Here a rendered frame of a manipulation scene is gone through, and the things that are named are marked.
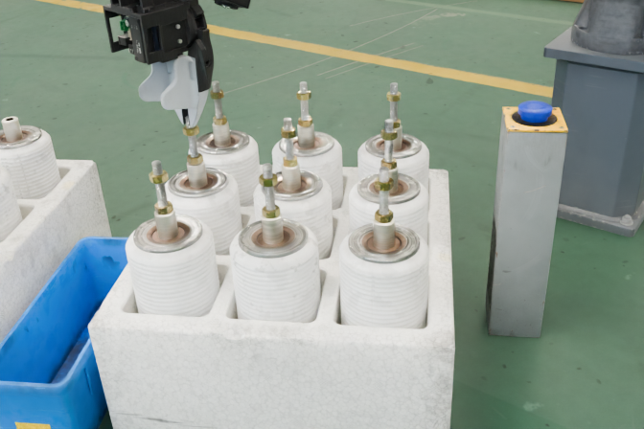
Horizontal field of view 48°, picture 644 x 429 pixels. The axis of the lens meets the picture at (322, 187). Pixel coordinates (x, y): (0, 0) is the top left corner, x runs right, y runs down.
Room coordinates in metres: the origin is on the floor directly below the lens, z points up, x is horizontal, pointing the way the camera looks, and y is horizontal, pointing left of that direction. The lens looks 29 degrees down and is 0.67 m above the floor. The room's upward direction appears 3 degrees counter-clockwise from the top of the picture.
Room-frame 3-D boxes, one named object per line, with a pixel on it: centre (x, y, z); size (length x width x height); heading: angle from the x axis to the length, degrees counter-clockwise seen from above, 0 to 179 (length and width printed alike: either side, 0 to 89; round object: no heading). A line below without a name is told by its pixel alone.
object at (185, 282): (0.68, 0.17, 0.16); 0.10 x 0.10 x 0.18
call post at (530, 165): (0.80, -0.26, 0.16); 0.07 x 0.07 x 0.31; 81
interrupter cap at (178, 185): (0.79, 0.15, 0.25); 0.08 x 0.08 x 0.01
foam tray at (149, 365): (0.77, 0.04, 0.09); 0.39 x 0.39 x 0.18; 81
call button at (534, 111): (0.80, -0.26, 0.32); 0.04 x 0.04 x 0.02
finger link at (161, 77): (0.79, 0.18, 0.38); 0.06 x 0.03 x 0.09; 136
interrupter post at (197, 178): (0.79, 0.15, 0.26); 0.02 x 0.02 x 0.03
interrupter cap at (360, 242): (0.64, -0.06, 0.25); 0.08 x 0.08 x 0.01
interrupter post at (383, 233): (0.64, -0.06, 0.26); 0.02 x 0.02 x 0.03
